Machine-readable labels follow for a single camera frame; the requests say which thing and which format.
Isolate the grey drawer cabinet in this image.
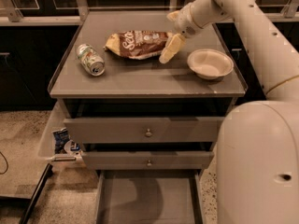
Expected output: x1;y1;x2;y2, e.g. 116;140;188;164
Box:
47;10;249;179

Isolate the blue snack packet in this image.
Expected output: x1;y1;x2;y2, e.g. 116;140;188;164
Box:
52;128;70;154

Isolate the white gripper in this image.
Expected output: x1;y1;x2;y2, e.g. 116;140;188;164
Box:
159;4;200;63

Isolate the bottom grey drawer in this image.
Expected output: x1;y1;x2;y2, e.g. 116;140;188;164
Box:
94;170;205;224

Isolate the clear plastic storage bin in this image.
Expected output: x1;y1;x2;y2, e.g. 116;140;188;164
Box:
38;103;85;168

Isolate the top grey drawer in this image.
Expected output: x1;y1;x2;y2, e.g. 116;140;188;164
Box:
64;117;223;144

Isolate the white paper bowl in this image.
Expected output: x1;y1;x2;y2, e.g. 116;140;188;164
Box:
187;49;234;80

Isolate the white round packet in bin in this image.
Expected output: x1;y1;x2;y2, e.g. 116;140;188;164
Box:
64;140;81;155

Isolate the grey drawer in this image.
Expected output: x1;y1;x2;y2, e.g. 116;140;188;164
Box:
64;117;223;144
94;170;205;224
81;151;214;170

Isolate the green soda can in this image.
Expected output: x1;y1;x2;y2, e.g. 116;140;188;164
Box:
76;44;105;77

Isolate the middle grey drawer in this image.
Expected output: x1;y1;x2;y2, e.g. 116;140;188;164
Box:
81;151;214;170

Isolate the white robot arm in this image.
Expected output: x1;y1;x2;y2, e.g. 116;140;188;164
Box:
160;0;299;224

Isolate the black metal floor bar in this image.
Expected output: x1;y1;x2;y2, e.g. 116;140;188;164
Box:
19;163;53;224

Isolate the brown chip bag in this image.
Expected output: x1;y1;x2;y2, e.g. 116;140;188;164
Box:
104;30;173;60

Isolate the black floor cable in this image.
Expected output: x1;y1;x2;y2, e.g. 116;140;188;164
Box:
0;151;9;175

